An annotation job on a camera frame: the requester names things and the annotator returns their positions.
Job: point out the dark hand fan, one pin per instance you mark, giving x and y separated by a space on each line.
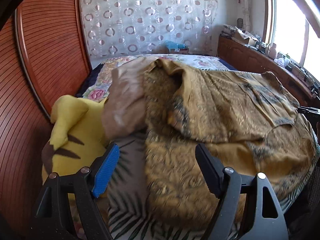
240 23

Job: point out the long wooden cabinet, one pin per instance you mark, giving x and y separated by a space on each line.
245 55

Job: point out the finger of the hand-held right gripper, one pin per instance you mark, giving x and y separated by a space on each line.
310 110

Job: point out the golden brown patterned garment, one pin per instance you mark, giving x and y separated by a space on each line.
225 100

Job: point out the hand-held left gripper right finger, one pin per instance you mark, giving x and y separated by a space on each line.
208 172

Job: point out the white plastic bag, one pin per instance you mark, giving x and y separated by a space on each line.
280 62

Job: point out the white patterned window curtain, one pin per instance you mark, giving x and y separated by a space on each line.
241 0

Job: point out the green leaf print blanket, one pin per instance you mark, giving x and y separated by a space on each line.
127 205

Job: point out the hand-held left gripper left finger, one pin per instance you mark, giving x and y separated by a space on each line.
106 172

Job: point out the brown slatted wooden wardrobe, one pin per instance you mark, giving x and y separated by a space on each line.
50 42

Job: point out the cardboard box with blue bags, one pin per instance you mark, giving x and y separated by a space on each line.
177 48

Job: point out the open cardboard box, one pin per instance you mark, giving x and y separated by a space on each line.
246 37

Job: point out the sheer circle pattern curtain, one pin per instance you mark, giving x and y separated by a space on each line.
150 17

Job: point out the small black tripod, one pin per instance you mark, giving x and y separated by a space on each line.
315 89

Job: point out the yellow plush toy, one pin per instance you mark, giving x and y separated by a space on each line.
72 120

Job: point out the stack of patterned cloths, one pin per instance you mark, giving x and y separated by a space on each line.
228 31

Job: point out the green lid bottle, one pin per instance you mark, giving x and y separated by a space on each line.
288 60

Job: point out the dark blue bed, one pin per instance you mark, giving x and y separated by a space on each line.
93 73

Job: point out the wooden framed window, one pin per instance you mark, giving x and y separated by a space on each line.
287 25

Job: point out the floral quilt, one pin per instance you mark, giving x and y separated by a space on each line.
200 61

